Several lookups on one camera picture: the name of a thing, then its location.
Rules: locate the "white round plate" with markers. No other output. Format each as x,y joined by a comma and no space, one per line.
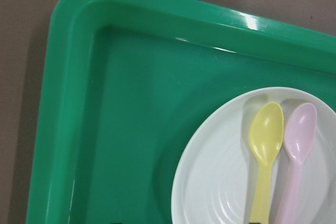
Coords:
215,178

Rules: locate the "pink plastic spoon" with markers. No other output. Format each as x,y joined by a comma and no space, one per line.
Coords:
299,137

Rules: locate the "yellow plastic spoon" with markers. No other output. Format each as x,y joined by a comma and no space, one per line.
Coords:
265,139

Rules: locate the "green plastic tray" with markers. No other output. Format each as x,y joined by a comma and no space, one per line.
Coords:
127,82

